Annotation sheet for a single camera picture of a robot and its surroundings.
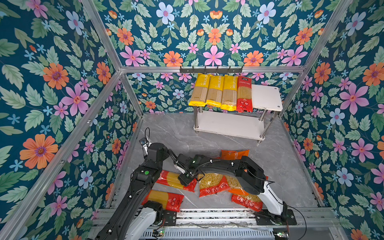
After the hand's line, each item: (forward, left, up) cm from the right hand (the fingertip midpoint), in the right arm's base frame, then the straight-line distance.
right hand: (187, 175), depth 88 cm
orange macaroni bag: (+11, -29, +5) cm, 31 cm away
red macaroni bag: (-6, -15, +3) cm, 17 cm away
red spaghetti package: (-4, +8, +2) cm, 9 cm away
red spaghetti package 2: (-15, +7, +2) cm, 17 cm away
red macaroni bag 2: (-14, -36, +3) cm, 39 cm away
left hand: (+7, +12, +19) cm, 23 cm away
